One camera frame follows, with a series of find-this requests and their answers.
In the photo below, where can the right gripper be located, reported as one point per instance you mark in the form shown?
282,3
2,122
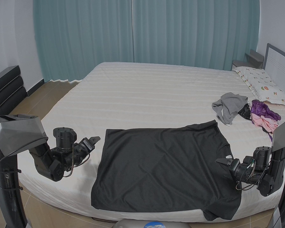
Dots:
244,174

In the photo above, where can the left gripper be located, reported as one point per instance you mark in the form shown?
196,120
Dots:
79,154

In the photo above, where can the black T-shirt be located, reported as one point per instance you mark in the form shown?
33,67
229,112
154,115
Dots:
161,165

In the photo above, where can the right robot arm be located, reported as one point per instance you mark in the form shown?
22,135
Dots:
279,165

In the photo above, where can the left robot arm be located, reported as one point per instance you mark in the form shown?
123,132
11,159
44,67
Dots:
19,134

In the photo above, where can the bed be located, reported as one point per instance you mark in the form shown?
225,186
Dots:
144,98

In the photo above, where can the black lace garment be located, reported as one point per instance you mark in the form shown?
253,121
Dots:
244,111

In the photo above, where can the pink garment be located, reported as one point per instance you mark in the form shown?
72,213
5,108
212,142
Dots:
261,122

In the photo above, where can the grey garment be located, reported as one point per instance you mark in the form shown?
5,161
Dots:
230,106

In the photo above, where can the purple garment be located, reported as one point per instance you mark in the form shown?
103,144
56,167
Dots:
263,109

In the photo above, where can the white printed pillow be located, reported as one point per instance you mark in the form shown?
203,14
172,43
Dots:
263,87

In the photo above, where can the black chest of drawers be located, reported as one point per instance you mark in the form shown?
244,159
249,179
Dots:
4,89

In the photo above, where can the grey bedside table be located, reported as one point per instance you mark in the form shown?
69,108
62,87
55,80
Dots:
251,58

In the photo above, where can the blue-green curtain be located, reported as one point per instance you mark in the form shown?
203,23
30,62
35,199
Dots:
85,27
194,25

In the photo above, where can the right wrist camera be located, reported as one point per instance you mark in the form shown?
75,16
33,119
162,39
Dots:
247,161

